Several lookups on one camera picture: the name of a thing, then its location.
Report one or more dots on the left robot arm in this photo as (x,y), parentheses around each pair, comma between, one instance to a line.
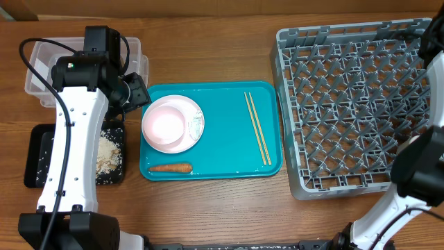
(67,214)

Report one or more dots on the pink plate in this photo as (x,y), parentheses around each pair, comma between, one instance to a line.
(188,107)

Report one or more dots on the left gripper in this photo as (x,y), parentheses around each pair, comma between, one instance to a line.
(141,96)

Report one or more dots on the black plastic tray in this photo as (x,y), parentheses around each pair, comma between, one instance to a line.
(34,147)

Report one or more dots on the white paper cup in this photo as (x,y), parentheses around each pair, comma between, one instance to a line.
(405,144)

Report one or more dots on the rice and peanut scraps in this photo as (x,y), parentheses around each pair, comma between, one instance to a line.
(109,163)

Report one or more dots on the grey dishwasher rack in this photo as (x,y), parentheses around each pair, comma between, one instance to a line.
(350,95)

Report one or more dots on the clear plastic film scrap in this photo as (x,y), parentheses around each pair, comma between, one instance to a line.
(196,125)

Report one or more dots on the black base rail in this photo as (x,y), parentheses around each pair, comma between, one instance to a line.
(301,245)

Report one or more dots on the pink bowl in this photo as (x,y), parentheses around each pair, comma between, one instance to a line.
(163,125)

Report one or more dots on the clear plastic bin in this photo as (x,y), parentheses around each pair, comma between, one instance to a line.
(58,64)

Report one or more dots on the teal serving tray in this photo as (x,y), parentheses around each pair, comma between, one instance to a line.
(228,147)

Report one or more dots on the orange carrot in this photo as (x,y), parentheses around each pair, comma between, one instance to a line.
(183,168)

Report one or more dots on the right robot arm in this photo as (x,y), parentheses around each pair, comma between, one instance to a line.
(417,172)

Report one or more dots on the wooden chopstick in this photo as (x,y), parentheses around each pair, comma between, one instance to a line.
(259,128)
(261,150)

